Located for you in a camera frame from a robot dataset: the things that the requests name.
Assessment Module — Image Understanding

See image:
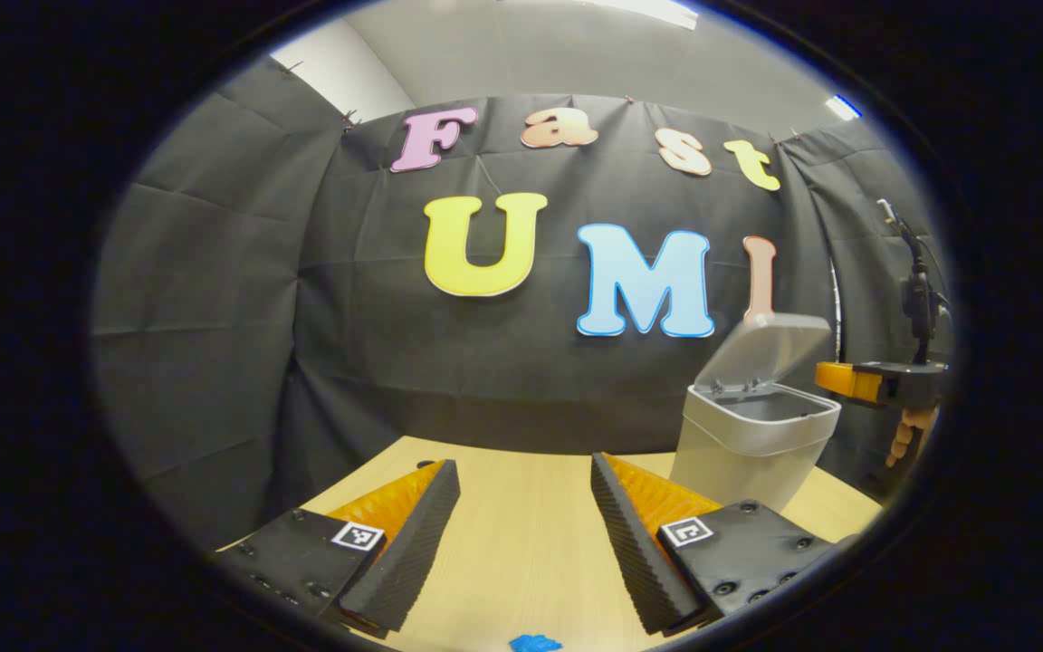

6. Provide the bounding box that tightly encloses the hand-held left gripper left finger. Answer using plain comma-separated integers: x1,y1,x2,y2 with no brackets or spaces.
214,458,463,637

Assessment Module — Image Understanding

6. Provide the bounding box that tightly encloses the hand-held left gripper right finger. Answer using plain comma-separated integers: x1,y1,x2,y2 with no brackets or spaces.
590,451,848,639

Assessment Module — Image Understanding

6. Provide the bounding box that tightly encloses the grey desktop garbage bin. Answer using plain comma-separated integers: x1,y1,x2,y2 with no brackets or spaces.
669,312,842,515

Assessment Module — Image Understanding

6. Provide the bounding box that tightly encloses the wooden desktop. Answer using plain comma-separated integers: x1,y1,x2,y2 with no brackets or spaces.
214,435,885,652

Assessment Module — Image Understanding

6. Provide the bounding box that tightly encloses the black backdrop cloth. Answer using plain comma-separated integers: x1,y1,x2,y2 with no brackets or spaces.
91,54,952,553

